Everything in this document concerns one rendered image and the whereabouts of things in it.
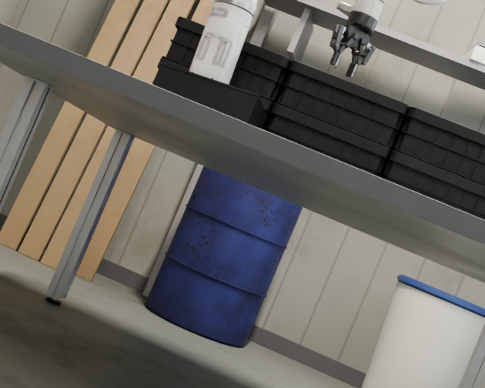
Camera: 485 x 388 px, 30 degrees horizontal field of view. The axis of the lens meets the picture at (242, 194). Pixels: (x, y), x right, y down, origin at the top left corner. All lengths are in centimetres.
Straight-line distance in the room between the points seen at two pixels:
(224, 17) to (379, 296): 274
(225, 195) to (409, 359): 105
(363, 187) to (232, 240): 233
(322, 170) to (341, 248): 288
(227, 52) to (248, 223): 204
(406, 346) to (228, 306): 78
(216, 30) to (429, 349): 228
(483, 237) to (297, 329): 294
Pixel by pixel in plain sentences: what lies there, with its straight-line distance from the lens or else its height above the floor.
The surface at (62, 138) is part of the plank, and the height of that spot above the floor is 56.
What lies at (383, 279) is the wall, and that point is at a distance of 451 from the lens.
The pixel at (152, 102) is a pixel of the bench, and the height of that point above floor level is 67.
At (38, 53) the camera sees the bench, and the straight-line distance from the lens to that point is 177.
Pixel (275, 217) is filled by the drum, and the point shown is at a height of 60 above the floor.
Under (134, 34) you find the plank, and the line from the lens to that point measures 446.
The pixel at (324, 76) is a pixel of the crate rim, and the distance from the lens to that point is 215.
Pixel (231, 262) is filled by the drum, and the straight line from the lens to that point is 393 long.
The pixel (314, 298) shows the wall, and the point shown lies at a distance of 451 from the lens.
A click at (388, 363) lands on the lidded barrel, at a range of 400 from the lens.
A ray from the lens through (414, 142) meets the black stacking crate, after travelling 214.
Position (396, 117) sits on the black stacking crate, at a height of 89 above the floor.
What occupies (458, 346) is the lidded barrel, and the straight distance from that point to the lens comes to 397.
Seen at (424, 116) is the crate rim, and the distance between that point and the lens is 213.
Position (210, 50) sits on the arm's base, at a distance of 195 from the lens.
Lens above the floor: 53
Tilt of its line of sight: 2 degrees up
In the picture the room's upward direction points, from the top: 23 degrees clockwise
